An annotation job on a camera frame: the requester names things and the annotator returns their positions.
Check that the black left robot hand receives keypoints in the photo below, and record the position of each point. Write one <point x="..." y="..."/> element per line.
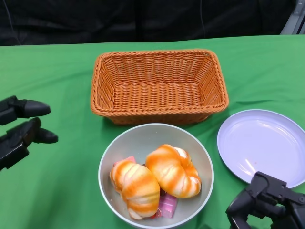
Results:
<point x="14" y="140"/>

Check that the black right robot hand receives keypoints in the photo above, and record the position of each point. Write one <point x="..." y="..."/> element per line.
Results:
<point x="264" y="190"/>

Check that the orange striped croissant bread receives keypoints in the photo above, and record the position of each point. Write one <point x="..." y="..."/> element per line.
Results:
<point x="174" y="171"/>
<point x="138" y="188"/>

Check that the pale grey round bowl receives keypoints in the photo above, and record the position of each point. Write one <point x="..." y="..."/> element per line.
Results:
<point x="143" y="138"/>

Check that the lavender round plate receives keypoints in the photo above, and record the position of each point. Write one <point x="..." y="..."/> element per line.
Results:
<point x="257" y="143"/>

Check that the magenta pink cake slice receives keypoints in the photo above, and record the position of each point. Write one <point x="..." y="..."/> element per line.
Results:
<point x="169" y="205"/>

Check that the salmon pink cake slice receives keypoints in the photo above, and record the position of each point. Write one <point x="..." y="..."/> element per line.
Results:
<point x="127" y="160"/>

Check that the orange wicker rectangular basket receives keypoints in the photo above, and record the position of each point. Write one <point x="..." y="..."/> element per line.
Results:
<point x="157" y="100"/>

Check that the green tablecloth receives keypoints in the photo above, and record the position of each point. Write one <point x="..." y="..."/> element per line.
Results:
<point x="59" y="190"/>

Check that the black backdrop curtain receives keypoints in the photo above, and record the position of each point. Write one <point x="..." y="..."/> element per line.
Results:
<point x="119" y="19"/>

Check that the grey metal frame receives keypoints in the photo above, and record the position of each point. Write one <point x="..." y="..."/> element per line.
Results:
<point x="294" y="19"/>

